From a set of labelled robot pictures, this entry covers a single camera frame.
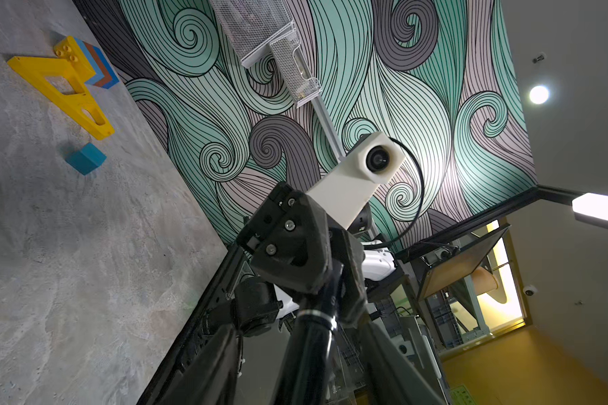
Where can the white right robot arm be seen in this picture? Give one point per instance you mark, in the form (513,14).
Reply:
(378,264)

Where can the black lipstick silver band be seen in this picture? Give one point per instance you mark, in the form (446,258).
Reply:
(306,367)

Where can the aluminium rail right wall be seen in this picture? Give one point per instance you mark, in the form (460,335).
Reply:
(321,110)

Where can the clear wall bin large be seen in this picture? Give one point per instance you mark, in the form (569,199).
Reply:
(252,25)

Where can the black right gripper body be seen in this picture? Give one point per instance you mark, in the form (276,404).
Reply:
(256,306)

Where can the clear wall bin small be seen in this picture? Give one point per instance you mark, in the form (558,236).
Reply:
(294,69)

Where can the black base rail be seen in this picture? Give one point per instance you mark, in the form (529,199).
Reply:
(193,338)

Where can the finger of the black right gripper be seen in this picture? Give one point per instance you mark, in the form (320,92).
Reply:
(288,239)
(347,250)

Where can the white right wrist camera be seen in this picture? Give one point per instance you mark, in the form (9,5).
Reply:
(345,191)

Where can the multicolour stacked toy blocks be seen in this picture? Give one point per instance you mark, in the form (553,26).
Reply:
(105,76)

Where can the yellow triangle toy block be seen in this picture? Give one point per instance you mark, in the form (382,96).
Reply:
(61,79)

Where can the teal cube block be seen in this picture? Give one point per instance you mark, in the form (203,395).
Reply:
(87,159)

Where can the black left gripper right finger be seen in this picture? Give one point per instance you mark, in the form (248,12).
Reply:
(390,378)

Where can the rectangular ceiling light panel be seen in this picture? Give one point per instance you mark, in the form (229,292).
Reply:
(591,208)

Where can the round ceiling light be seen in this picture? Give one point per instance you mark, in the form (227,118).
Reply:
(539,94)

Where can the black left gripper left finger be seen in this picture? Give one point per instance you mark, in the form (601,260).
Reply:
(212,378)

